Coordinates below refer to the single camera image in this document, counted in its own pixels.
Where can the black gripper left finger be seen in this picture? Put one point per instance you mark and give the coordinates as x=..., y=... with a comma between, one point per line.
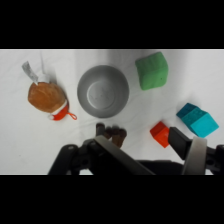
x=110, y=155

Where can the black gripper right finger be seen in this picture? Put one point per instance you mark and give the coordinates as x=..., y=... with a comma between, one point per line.
x=195, y=156

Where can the grey metal bowl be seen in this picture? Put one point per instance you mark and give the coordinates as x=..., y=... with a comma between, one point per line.
x=103, y=91

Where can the small brown toy piece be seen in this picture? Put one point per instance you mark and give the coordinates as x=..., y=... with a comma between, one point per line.
x=115, y=133

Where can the teal toy block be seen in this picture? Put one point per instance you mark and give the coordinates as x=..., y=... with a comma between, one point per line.
x=198, y=120

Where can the orange-red toy block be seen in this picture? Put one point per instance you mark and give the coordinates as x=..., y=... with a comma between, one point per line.
x=160, y=134

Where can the brown plush toy with tag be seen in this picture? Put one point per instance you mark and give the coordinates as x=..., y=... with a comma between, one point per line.
x=46, y=97

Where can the green foam block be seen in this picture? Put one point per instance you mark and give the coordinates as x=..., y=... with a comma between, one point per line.
x=152, y=70

